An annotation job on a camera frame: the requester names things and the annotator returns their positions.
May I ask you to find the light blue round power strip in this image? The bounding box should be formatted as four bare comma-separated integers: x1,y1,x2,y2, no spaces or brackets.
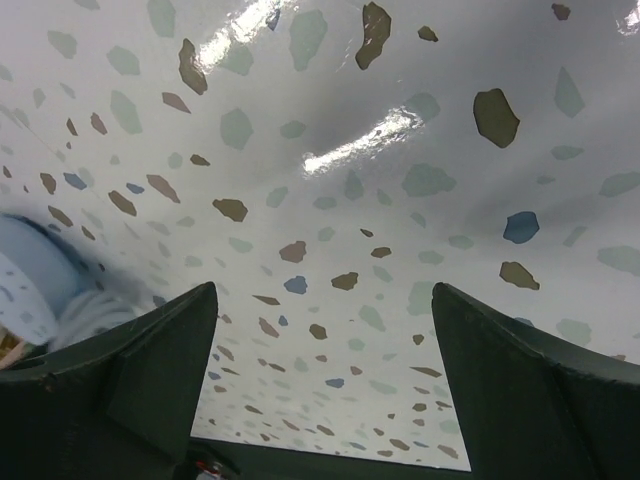
1,215,87,346

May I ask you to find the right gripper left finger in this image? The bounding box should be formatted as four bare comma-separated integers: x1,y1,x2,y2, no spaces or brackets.
1,282,218,480

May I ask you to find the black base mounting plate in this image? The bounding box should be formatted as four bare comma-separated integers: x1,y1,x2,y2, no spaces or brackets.
188,439,472,480

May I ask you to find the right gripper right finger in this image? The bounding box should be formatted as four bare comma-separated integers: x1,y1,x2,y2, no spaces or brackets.
432,283,639,479

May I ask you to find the light blue cable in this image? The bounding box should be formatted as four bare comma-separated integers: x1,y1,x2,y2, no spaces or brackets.
49,289,139,351

